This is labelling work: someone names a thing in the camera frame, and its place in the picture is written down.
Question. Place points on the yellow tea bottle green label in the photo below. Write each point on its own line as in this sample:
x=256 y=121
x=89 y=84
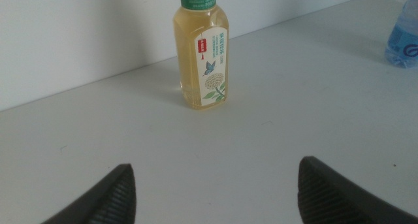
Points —
x=199 y=54

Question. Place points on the clear water bottle blue cap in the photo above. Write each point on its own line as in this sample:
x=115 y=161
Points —
x=403 y=41

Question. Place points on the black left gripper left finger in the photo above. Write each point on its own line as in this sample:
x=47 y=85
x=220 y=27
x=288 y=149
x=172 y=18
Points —
x=111 y=201

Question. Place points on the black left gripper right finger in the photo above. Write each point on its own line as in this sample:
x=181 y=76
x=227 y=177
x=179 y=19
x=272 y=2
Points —
x=326 y=198

